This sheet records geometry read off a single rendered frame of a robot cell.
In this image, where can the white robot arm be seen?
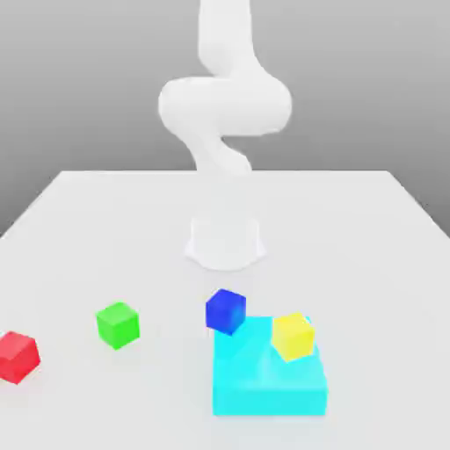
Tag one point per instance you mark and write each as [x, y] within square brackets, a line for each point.
[225, 105]

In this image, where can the small blue cube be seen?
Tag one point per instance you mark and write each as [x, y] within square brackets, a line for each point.
[225, 312]

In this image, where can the small yellow cube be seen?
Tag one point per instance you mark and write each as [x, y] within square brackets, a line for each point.
[292, 335]

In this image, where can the small green cube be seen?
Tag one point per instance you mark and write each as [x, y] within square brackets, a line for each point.
[117, 325]

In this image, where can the small red cube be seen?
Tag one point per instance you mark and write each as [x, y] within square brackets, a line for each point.
[17, 357]

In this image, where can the large cyan box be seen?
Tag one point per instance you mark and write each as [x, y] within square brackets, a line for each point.
[267, 386]

